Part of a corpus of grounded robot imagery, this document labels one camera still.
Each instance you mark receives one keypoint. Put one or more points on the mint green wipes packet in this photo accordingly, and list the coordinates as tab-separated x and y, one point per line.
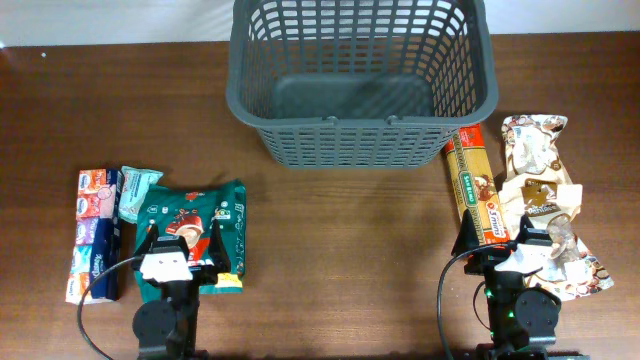
136	185

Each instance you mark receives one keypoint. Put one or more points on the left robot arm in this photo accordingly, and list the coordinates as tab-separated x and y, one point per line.
166	328

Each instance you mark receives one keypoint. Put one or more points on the green coffee snack bag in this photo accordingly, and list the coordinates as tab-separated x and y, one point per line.
200	217

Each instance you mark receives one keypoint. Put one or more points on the San Remo spaghetti packet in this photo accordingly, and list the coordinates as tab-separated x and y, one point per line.
474	187

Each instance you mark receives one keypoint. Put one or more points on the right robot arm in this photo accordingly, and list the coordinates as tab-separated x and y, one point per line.
522	320

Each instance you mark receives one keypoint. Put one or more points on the Pantree white rice bag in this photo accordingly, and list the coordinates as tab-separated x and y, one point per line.
531	154

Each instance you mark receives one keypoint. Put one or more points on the grey plastic lattice basket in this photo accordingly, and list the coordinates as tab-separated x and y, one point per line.
360	84

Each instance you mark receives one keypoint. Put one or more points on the multicolour tissue pocket pack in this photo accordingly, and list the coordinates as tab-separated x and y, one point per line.
97	241

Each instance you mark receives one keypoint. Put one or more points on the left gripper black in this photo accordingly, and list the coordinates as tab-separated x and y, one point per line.
203	273

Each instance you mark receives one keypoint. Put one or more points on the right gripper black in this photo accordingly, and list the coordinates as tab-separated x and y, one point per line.
482	265

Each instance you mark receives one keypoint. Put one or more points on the Pantree mushroom bag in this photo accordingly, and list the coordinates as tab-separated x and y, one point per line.
572	271

